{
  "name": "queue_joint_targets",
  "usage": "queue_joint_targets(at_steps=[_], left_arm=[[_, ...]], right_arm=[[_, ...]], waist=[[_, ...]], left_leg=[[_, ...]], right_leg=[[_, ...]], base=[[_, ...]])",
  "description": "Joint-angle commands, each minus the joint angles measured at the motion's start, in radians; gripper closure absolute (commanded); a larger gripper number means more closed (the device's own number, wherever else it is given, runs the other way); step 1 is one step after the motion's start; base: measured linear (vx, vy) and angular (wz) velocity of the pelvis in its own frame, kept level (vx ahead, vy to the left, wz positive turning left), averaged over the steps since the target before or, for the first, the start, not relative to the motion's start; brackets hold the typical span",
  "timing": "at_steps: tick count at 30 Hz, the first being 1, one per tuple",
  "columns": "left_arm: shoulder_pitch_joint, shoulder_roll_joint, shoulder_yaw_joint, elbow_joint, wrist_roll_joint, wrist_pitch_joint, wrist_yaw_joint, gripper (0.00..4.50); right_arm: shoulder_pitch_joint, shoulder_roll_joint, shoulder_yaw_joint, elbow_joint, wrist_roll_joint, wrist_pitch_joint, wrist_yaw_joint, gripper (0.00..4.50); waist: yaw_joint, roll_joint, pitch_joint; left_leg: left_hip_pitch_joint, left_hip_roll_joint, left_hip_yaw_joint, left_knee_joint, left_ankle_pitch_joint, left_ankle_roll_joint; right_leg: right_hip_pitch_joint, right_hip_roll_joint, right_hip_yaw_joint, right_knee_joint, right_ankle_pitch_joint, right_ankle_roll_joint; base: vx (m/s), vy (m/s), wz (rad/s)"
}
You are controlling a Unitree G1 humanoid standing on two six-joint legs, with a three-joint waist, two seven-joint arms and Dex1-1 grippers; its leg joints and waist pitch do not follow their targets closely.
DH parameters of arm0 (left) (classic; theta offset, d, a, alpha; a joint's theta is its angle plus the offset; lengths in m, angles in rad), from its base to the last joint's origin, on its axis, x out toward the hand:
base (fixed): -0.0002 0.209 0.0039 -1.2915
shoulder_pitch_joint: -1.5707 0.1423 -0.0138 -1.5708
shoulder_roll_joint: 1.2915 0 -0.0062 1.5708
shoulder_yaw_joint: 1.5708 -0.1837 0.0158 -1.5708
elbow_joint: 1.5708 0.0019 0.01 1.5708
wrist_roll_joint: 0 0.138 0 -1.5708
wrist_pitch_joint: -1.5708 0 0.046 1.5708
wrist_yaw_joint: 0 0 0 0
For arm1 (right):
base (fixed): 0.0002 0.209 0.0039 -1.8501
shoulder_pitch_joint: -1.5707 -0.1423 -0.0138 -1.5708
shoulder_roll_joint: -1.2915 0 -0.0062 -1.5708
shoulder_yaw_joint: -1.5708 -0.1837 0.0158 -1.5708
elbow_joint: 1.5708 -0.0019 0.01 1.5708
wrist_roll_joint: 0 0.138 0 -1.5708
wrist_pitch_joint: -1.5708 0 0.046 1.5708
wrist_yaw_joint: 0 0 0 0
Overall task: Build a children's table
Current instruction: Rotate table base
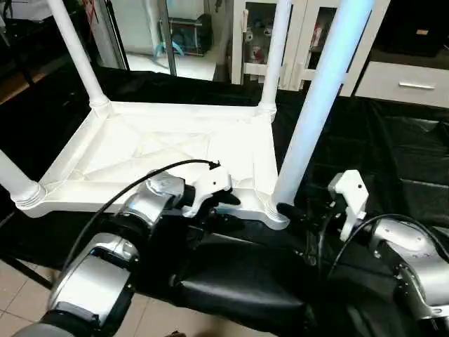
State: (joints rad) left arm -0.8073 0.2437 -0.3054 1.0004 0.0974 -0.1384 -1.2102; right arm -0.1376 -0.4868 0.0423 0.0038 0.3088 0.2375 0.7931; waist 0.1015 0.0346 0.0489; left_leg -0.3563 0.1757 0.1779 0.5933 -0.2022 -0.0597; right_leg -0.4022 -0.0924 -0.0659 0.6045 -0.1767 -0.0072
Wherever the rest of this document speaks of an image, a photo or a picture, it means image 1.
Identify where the white plastic table leg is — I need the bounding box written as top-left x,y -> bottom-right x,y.
267,0 -> 377,218
257,0 -> 293,121
46,0 -> 114,119
0,149 -> 47,209

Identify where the black work mat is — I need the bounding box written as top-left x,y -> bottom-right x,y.
0,65 -> 449,337

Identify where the white drawer unit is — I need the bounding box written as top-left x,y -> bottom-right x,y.
354,60 -> 449,109

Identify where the white glass door cabinet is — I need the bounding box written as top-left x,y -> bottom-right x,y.
230,0 -> 392,98

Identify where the black metal bench leg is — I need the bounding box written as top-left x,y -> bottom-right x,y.
0,253 -> 54,290

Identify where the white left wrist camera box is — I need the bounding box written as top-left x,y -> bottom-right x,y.
181,166 -> 234,218

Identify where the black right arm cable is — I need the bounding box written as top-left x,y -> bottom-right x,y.
306,211 -> 449,282

